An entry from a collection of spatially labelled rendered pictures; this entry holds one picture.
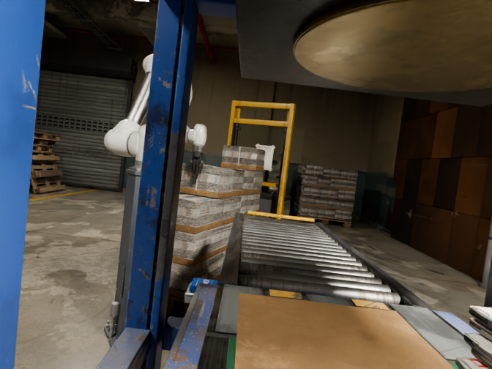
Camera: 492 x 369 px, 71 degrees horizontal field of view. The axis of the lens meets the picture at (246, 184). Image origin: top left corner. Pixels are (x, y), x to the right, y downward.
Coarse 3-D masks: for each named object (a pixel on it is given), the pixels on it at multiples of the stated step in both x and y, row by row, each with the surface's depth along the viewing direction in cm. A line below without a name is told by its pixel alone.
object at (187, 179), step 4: (184, 164) 271; (188, 164) 270; (184, 168) 271; (188, 168) 270; (184, 172) 271; (188, 172) 270; (184, 176) 271; (188, 176) 270; (192, 176) 269; (184, 180) 271; (188, 180) 269; (192, 180) 268; (180, 184) 273; (184, 184) 271; (188, 184) 270; (192, 184) 268; (192, 188) 269
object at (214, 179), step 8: (208, 168) 264; (216, 168) 262; (224, 168) 265; (208, 176) 264; (216, 176) 261; (224, 176) 268; (232, 176) 283; (208, 184) 263; (216, 184) 261; (224, 184) 271; (232, 184) 285; (216, 192) 262; (224, 192) 272
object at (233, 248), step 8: (240, 216) 208; (240, 224) 179; (232, 232) 155; (240, 232) 158; (232, 240) 139; (240, 240) 141; (232, 248) 126; (240, 248) 127; (232, 256) 115; (224, 264) 104; (232, 264) 105; (224, 272) 97; (232, 272) 98; (224, 280) 90; (232, 280) 91
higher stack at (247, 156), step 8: (224, 152) 354; (232, 152) 352; (240, 152) 349; (248, 152) 346; (256, 152) 343; (264, 152) 367; (224, 160) 355; (232, 160) 352; (240, 160) 349; (248, 160) 346; (256, 160) 344; (256, 176) 350; (256, 184) 354; (256, 200) 361; (256, 208) 363; (256, 216) 369
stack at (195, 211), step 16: (192, 208) 236; (208, 208) 250; (224, 208) 282; (240, 208) 317; (192, 224) 237; (224, 224) 292; (176, 240) 241; (192, 240) 237; (208, 240) 258; (224, 240) 290; (176, 256) 241; (192, 256) 237; (224, 256) 294; (176, 272) 241; (192, 272) 241; (208, 272) 267; (176, 288) 242; (176, 304) 252
